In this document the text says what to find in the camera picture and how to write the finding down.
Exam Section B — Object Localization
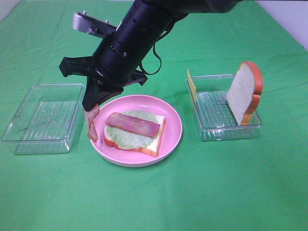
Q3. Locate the bread slice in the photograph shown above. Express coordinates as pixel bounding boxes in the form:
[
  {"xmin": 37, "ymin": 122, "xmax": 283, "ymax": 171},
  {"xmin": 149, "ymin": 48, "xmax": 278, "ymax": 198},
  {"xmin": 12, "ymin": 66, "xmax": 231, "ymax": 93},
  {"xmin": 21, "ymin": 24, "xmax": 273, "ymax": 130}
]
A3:
[
  {"xmin": 226, "ymin": 61, "xmax": 263, "ymax": 126},
  {"xmin": 103, "ymin": 115, "xmax": 166, "ymax": 157}
]

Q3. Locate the pink plate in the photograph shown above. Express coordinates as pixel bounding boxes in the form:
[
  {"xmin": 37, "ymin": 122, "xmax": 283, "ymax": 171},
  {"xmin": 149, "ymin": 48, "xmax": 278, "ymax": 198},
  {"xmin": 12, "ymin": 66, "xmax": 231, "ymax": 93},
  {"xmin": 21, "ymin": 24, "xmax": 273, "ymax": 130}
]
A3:
[{"xmin": 90, "ymin": 95, "xmax": 183, "ymax": 167}]

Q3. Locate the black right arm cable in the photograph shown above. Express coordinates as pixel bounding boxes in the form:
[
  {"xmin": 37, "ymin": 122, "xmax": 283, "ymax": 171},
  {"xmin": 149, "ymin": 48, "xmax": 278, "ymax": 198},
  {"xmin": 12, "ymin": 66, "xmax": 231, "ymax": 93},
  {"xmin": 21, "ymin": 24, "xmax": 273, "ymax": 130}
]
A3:
[{"xmin": 139, "ymin": 14, "xmax": 188, "ymax": 76}]

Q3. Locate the clear plastic tray left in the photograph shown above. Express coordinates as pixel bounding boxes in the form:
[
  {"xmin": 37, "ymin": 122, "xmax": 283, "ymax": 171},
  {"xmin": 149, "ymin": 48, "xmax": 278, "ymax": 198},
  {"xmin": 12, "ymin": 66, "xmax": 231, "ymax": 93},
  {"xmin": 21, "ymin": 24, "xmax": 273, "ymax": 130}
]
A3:
[{"xmin": 1, "ymin": 84, "xmax": 85, "ymax": 155}]

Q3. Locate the clear plastic tray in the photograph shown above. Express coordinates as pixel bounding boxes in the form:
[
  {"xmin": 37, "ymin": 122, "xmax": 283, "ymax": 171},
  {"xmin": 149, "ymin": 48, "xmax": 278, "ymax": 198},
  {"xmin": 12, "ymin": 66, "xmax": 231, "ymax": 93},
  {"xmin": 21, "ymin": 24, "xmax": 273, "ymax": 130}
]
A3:
[
  {"xmin": 186, "ymin": 74, "xmax": 262, "ymax": 141},
  {"xmin": 1, "ymin": 84, "xmax": 85, "ymax": 155}
]

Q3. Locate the bread slice bottom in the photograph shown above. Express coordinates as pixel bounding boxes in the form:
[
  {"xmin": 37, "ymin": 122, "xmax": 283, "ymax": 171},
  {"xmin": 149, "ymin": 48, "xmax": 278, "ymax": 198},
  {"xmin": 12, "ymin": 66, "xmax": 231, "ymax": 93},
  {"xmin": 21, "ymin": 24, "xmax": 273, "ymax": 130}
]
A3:
[{"xmin": 103, "ymin": 115, "xmax": 166, "ymax": 157}]

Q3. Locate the green tablecloth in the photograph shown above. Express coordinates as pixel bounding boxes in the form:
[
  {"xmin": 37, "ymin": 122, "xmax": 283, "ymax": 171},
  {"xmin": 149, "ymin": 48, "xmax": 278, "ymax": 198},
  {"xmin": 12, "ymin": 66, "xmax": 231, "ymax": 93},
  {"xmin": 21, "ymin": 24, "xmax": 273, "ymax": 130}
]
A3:
[{"xmin": 0, "ymin": 1, "xmax": 308, "ymax": 231}]

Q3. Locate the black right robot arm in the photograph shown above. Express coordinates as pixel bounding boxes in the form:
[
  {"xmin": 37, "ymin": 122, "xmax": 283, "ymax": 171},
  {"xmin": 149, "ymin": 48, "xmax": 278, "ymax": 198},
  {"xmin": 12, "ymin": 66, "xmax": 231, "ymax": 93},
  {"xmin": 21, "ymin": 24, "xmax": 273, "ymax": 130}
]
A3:
[{"xmin": 59, "ymin": 0, "xmax": 237, "ymax": 111}]

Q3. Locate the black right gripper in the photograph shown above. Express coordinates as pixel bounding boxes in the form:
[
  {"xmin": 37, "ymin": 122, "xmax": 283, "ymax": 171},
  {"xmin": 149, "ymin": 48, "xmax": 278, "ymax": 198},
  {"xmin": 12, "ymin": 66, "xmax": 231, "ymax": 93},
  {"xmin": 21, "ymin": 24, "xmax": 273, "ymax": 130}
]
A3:
[{"xmin": 59, "ymin": 35, "xmax": 148, "ymax": 112}]

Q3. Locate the bread slice top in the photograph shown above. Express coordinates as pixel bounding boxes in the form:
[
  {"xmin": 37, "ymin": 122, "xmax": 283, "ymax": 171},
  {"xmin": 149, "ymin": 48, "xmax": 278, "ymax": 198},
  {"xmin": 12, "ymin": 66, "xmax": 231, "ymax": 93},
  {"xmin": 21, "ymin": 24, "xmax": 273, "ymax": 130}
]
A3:
[{"xmin": 226, "ymin": 61, "xmax": 263, "ymax": 126}]

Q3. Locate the clear plastic tray right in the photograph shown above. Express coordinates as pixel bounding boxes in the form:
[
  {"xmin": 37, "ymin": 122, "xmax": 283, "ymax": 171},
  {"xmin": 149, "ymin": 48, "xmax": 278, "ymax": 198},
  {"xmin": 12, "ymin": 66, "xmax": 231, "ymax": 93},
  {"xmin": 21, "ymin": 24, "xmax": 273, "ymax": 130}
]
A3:
[{"xmin": 186, "ymin": 74, "xmax": 262, "ymax": 141}]

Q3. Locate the green lettuce leaf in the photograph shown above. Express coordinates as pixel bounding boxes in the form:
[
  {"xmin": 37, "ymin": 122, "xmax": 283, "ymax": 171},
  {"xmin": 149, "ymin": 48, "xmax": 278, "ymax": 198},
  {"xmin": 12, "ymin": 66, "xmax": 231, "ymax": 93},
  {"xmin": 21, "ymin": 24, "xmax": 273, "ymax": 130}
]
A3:
[{"xmin": 104, "ymin": 110, "xmax": 165, "ymax": 150}]

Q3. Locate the bacon strip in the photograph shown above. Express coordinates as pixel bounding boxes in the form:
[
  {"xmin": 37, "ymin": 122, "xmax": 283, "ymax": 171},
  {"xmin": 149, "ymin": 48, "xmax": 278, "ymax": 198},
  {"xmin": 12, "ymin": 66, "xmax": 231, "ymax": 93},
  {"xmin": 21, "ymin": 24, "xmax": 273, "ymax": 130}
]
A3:
[
  {"xmin": 105, "ymin": 112, "xmax": 161, "ymax": 138},
  {"xmin": 84, "ymin": 104, "xmax": 100, "ymax": 142}
]

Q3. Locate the yellow cheese slice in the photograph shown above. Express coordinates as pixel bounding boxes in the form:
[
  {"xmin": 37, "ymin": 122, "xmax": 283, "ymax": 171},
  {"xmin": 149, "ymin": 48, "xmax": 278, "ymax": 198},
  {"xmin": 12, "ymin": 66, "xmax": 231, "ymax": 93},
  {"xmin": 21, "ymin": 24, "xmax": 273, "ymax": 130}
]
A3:
[{"xmin": 187, "ymin": 69, "xmax": 197, "ymax": 102}]

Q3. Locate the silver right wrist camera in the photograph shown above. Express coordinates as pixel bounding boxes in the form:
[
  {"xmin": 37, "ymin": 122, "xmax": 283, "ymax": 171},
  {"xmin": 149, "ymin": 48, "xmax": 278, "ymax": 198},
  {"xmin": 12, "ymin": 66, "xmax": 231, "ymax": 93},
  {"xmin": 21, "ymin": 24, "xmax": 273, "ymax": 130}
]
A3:
[{"xmin": 72, "ymin": 12, "xmax": 116, "ymax": 38}]

